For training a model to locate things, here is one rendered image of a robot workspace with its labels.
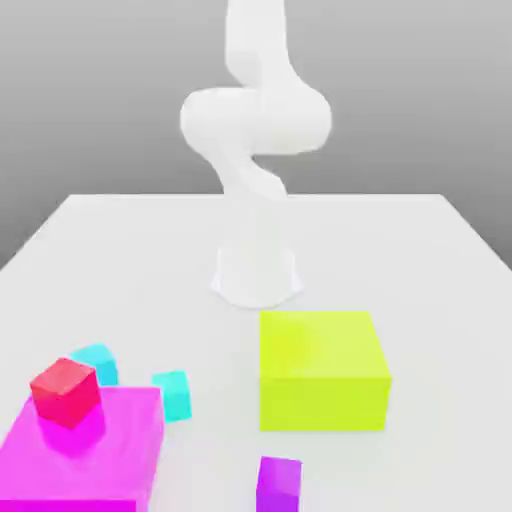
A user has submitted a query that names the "small cyan cube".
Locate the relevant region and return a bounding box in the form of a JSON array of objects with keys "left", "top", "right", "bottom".
[
  {"left": 150, "top": 369, "right": 193, "bottom": 424},
  {"left": 69, "top": 342, "right": 120, "bottom": 388}
]

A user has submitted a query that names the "small purple cube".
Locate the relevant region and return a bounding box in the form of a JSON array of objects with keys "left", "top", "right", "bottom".
[{"left": 255, "top": 455, "right": 304, "bottom": 512}]

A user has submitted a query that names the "small red cube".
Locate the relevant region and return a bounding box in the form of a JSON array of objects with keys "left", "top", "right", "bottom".
[{"left": 29, "top": 356, "right": 102, "bottom": 430}]

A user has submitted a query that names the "large yellow-green box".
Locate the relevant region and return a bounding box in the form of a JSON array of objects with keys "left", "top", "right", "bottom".
[{"left": 259, "top": 310, "right": 393, "bottom": 433}]

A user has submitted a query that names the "large magenta box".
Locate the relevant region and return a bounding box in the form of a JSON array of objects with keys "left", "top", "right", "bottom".
[{"left": 0, "top": 386, "right": 165, "bottom": 512}]

